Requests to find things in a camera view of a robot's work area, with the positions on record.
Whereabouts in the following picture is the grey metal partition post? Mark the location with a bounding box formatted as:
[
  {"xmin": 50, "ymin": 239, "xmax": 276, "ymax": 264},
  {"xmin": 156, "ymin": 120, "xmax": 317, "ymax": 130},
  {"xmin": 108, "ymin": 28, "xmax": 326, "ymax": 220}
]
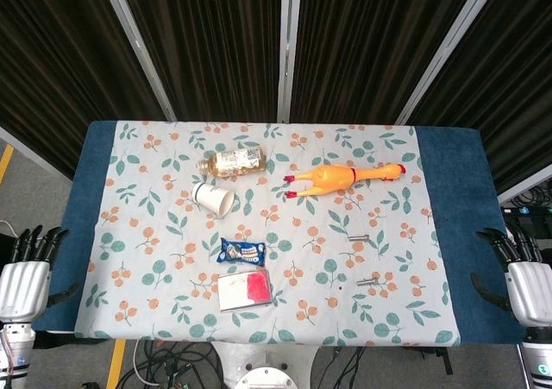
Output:
[
  {"xmin": 97, "ymin": 0, "xmax": 177, "ymax": 122},
  {"xmin": 277, "ymin": 0, "xmax": 303, "ymax": 123},
  {"xmin": 394, "ymin": 0, "xmax": 506, "ymax": 126}
]

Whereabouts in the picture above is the blue cookie snack packet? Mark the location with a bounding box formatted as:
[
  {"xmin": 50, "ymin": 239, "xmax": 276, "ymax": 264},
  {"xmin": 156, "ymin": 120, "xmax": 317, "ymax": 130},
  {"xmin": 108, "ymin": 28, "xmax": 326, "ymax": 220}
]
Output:
[{"xmin": 215, "ymin": 236, "xmax": 267, "ymax": 267}]

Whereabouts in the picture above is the white floor cable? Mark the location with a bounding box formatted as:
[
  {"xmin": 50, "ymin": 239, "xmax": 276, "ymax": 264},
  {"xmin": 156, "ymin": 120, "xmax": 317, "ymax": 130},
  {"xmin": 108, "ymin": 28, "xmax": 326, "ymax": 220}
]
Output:
[{"xmin": 131, "ymin": 340, "xmax": 161, "ymax": 386}]

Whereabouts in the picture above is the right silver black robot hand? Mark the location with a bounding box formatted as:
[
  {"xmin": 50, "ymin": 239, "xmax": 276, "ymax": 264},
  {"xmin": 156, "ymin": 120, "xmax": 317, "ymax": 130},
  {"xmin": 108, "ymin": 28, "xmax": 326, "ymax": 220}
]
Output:
[{"xmin": 469, "ymin": 224, "xmax": 552, "ymax": 328}]

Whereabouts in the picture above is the white paper cup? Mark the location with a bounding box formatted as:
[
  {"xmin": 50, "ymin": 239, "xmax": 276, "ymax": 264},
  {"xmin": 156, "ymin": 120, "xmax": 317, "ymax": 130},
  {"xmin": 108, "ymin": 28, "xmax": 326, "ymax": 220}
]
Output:
[{"xmin": 191, "ymin": 181, "xmax": 236, "ymax": 218}]

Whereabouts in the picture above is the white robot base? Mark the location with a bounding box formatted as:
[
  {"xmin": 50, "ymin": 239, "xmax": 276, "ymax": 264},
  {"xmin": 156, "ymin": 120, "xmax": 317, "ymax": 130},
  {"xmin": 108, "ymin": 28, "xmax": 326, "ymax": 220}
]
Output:
[{"xmin": 214, "ymin": 341, "xmax": 321, "ymax": 389}]

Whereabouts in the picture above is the plastic bottle with amber liquid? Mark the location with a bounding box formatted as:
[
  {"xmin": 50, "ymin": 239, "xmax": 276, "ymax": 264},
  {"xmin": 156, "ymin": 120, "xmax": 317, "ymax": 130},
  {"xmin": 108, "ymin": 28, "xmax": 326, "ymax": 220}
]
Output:
[{"xmin": 198, "ymin": 147, "xmax": 267, "ymax": 179}]

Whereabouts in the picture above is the black floor cable bundle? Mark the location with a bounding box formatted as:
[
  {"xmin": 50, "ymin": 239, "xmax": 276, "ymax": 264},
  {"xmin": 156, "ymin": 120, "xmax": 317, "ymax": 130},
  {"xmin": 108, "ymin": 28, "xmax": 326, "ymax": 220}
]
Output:
[{"xmin": 116, "ymin": 340, "xmax": 219, "ymax": 389}]

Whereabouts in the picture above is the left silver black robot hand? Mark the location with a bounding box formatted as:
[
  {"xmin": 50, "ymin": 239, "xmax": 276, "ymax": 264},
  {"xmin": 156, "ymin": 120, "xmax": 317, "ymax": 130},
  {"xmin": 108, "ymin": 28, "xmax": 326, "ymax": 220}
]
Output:
[{"xmin": 0, "ymin": 224, "xmax": 81, "ymax": 323}]

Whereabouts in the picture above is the white card with red patch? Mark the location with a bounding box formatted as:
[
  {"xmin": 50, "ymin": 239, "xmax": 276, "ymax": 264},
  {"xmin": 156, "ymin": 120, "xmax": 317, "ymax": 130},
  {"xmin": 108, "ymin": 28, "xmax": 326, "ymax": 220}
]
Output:
[{"xmin": 216, "ymin": 269, "xmax": 273, "ymax": 313}]

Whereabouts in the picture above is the blue table cover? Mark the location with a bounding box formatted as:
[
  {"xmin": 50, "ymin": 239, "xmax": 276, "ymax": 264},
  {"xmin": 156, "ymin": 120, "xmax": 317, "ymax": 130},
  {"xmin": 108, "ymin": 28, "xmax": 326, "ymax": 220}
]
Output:
[{"xmin": 32, "ymin": 120, "xmax": 538, "ymax": 347}]

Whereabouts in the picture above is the yellow rubber chicken toy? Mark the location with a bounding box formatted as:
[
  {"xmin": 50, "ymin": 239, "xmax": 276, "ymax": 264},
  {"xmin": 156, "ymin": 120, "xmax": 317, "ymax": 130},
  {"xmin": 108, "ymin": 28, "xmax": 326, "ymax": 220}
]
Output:
[{"xmin": 282, "ymin": 162, "xmax": 407, "ymax": 199}]

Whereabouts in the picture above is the floral print tablecloth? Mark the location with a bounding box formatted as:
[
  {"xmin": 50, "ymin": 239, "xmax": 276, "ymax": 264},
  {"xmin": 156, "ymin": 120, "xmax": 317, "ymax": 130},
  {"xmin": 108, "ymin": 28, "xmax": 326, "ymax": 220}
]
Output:
[{"xmin": 73, "ymin": 121, "xmax": 461, "ymax": 347}]

